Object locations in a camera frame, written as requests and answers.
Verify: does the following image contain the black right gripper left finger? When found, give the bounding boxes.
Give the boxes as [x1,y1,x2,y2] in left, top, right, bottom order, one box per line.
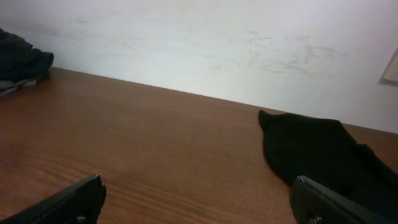
[1,174,106,224]

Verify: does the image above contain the grey folded garment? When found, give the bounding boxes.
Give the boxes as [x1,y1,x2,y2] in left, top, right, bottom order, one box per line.
[1,79,39,95]

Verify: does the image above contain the beige wall plate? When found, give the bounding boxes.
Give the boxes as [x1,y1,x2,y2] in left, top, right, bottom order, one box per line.
[378,50,398,86]

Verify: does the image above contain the black polo shirt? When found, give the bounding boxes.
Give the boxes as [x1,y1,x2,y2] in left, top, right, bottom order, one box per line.
[258,110,397,222]

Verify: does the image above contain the dark green t-shirt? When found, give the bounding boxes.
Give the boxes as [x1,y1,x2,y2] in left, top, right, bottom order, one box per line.
[1,29,42,81]

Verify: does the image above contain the navy folded garment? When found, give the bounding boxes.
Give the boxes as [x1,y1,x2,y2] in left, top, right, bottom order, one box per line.
[1,52,54,82]

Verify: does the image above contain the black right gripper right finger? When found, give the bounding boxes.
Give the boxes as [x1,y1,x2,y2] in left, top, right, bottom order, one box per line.
[289,176,392,224]

